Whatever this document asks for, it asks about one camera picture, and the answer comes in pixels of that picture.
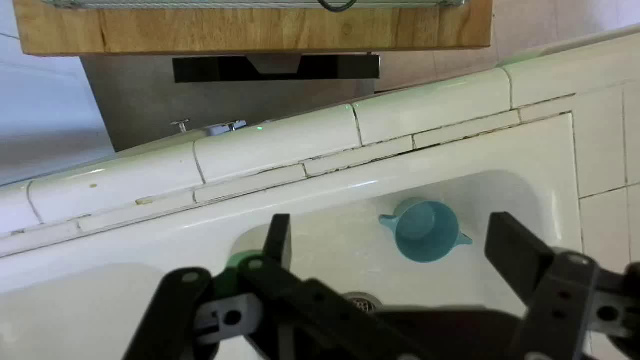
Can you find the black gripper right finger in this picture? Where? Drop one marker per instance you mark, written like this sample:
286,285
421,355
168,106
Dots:
561,293

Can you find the metal sink drain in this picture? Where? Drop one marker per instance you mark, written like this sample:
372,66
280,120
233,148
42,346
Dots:
364,302

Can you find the white double basin sink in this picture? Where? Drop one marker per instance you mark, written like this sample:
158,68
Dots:
433,161

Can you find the teal plastic cup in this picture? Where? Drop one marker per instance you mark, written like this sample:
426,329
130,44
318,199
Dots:
424,230

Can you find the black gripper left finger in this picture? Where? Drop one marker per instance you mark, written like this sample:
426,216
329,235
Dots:
280,306

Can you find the black bracket under board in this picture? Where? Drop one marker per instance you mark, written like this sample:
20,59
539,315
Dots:
213,68

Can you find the wooden board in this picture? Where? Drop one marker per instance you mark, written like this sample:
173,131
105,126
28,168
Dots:
252,28

